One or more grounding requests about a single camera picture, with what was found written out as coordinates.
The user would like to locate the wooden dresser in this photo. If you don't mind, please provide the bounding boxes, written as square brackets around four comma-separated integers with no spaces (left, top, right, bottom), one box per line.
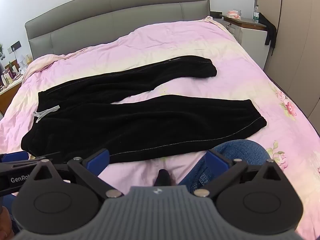
[0,60,25,115]

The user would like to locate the beige wardrobe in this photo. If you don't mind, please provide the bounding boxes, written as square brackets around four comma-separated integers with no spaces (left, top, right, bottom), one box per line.
[257,0,320,135]

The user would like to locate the group of cosmetic bottles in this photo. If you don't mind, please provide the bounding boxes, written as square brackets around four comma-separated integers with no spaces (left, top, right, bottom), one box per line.
[0,60,25,85]

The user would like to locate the white nightstand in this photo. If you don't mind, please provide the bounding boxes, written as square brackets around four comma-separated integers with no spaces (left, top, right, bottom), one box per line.
[221,15,269,69]

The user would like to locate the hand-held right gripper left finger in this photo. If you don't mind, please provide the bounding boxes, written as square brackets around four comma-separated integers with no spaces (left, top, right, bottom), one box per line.
[32,148,123,198]

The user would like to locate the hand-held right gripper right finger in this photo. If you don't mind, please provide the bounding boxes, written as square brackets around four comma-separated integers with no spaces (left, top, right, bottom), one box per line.
[194,149,287,198]

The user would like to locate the pink floral duvet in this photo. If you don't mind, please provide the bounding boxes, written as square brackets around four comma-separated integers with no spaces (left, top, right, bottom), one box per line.
[0,17,320,188]

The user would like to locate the pink tissue pack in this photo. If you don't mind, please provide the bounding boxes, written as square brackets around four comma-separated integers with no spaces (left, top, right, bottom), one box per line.
[226,9,242,20]

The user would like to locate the black hanging garment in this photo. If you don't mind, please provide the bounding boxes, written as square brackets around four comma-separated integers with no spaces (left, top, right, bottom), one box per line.
[259,12,277,48]

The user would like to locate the black pants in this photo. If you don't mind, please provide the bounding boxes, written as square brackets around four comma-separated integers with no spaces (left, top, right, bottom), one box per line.
[21,55,267,164]

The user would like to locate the person's left forearm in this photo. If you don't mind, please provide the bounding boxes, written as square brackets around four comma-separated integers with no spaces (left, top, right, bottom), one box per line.
[0,205,14,240]

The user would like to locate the person's leg in jeans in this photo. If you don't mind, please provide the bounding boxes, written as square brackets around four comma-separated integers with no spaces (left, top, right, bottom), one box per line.
[178,139,272,193]

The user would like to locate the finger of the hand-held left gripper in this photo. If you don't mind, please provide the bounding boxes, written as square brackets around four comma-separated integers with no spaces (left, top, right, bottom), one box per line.
[0,151,62,172]

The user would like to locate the grey padded headboard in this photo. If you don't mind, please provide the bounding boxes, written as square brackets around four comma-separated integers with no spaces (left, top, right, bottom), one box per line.
[24,0,210,59]

